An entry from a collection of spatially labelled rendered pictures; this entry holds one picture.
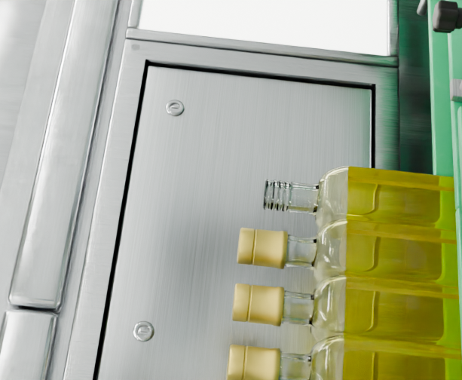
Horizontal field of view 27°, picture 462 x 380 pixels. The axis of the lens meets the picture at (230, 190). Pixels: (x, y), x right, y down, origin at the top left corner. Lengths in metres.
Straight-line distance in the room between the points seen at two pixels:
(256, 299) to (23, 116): 0.43
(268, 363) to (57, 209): 0.34
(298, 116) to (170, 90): 0.15
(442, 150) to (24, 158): 0.47
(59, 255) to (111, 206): 0.08
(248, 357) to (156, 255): 0.23
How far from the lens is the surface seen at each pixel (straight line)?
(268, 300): 0.84
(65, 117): 1.12
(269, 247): 0.87
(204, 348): 0.98
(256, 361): 0.82
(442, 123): 1.04
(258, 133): 1.10
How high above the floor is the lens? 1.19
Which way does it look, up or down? 1 degrees down
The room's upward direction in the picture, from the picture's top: 84 degrees counter-clockwise
